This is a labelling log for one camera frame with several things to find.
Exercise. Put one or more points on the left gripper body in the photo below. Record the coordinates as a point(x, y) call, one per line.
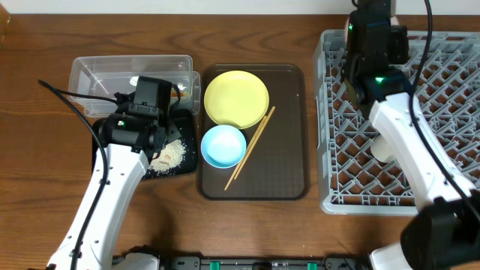
point(169, 132)

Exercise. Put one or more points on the rice food waste pile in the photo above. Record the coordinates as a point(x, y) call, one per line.
point(170, 158)

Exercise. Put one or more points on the snack wrapper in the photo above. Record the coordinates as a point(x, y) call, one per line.
point(180, 90)

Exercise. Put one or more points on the light blue bowl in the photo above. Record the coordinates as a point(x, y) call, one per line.
point(223, 146)

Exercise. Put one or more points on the wooden chopstick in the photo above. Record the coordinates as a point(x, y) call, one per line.
point(248, 149)
point(255, 141)

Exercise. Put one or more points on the white green cup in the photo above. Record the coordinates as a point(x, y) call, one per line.
point(380, 150)

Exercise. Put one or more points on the pink bowl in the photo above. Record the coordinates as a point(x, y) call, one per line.
point(394, 21)

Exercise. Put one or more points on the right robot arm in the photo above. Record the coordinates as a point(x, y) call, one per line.
point(445, 231)

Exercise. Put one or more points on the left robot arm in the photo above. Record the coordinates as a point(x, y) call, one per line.
point(127, 141)

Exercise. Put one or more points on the grey dishwasher rack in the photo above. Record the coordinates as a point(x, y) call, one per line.
point(351, 180)

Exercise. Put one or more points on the black plastic bin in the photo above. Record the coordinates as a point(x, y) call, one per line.
point(184, 122)

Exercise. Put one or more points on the clear plastic bin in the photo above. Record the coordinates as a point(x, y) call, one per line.
point(103, 76)

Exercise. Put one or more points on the yellow plate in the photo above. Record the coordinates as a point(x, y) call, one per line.
point(236, 98)

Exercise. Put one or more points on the dark brown serving tray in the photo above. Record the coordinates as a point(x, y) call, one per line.
point(278, 166)

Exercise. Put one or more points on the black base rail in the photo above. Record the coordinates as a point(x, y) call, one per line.
point(198, 263)

